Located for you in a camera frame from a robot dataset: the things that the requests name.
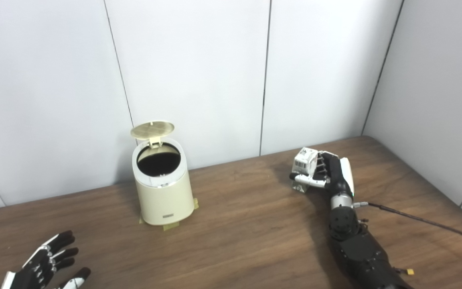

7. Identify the cream-colored round bin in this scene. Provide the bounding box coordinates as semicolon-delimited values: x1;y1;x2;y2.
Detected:
132;138;195;226

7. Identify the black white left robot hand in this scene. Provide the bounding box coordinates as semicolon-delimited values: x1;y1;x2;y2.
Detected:
0;230;91;289

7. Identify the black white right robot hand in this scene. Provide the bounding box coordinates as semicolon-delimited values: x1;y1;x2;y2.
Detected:
289;151;355;198

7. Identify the small white green milk carton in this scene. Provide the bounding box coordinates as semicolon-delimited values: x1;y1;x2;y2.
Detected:
292;147;319;193

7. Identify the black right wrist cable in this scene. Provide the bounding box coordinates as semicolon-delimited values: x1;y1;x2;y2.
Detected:
353;202;462;246

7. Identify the cream round bin lid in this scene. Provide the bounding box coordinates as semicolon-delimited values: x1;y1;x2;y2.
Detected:
130;120;175;148

